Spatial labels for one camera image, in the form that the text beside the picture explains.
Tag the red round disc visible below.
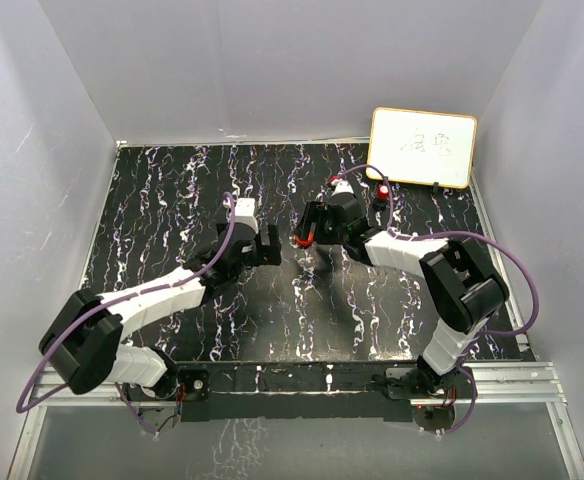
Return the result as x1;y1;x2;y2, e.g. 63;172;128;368
295;225;315;249

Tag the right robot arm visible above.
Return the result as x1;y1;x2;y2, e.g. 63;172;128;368
295;192;509;397

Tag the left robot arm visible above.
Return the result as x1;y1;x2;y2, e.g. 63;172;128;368
39;223;281;399

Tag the red emergency stop button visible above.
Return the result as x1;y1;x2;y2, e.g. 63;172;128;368
373;184;391;211

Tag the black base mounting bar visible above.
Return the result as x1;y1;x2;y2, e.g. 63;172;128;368
177;360;416;422

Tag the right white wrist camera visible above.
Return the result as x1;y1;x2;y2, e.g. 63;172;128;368
327;176;354;197

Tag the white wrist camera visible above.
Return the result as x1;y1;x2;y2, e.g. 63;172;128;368
327;176;354;197
234;197;258;233

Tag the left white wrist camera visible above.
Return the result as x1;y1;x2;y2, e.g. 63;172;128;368
234;197;258;233

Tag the white board with frame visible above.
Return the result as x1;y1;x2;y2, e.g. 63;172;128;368
366;107;478;189

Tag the aluminium frame rail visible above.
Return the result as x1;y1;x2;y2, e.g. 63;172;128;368
8;361;584;479

